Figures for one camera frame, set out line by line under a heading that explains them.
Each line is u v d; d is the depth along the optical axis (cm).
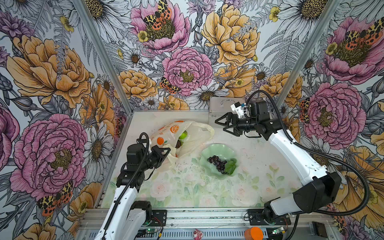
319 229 70
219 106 105
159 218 74
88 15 74
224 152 94
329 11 73
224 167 85
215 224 74
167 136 83
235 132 68
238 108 70
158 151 66
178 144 99
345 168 68
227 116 65
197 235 66
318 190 41
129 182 50
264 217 73
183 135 101
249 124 64
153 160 67
